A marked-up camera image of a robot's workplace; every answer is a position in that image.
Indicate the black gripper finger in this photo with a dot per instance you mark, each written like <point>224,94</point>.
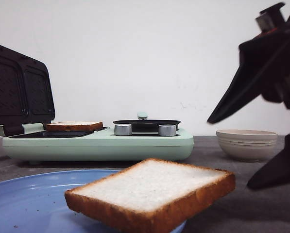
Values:
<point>276,172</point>

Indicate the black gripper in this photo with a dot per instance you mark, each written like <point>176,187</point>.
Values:
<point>264,66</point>

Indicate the beige ribbed bowl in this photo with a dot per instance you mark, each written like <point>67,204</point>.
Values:
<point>247,145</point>

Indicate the white bread slice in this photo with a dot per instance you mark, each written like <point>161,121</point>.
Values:
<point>74,126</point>
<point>152,196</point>

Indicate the mint green sandwich maker lid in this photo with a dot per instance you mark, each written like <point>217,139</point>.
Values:
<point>25,92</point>

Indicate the mint green breakfast maker base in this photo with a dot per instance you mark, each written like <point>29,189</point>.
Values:
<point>102,145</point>

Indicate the right silver knob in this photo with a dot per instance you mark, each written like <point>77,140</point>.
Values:
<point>167,130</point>

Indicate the silver knob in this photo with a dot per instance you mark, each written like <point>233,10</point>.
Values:
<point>167,130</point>
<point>123,129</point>

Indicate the left silver knob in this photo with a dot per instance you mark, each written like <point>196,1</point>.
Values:
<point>123,129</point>

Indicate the blue plate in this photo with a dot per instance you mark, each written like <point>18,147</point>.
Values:
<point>36,204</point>

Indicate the black frying pan green handle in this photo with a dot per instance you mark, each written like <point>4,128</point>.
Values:
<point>144,125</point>

